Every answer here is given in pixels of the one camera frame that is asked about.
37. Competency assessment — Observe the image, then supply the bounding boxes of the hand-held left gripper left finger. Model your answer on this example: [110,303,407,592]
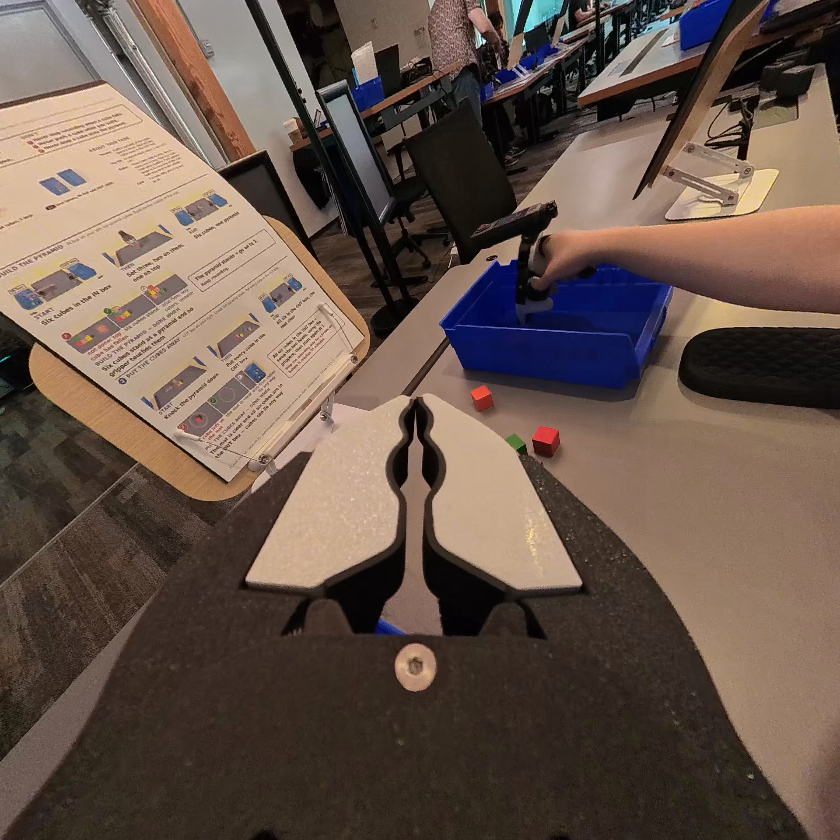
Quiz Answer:
[245,395,418,631]

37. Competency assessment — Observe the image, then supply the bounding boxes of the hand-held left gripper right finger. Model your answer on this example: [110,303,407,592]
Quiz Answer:
[417,393,584,632]

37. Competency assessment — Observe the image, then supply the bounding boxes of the person's right forearm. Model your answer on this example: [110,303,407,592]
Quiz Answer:
[594,205,840,316]

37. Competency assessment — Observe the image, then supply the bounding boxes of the person's right hand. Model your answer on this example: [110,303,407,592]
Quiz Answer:
[529,230,606,291]

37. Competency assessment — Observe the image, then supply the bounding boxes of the black office chair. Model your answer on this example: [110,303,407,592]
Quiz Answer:
[402,98,521,265]

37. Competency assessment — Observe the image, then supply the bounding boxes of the black pole with round base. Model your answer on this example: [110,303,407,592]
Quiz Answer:
[245,0,422,340]

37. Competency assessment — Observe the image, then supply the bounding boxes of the wood-topped desk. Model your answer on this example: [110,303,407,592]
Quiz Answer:
[289,39,595,155]

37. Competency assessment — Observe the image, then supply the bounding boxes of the black framed sign stand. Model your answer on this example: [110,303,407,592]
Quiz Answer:
[217,150,317,258]
[315,81,421,309]

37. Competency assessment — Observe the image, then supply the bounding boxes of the long grey desk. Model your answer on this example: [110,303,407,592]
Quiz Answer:
[576,10,811,111]

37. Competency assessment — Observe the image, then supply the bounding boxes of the black monitor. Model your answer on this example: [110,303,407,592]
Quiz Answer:
[373,43,404,99]

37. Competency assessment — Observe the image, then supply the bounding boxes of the white document stand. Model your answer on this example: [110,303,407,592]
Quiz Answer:
[29,215,372,504]
[661,142,781,222]

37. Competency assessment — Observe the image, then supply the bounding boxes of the black chair armrest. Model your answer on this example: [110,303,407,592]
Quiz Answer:
[678,326,840,410]

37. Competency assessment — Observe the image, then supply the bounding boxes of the instruction sheet board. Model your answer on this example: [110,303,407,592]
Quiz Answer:
[0,82,366,484]

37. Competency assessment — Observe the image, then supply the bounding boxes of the black boxes on desk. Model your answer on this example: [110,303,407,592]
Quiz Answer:
[760,54,816,101]

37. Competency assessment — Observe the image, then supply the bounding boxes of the wooden post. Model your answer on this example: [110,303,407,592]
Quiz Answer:
[126,0,258,163]

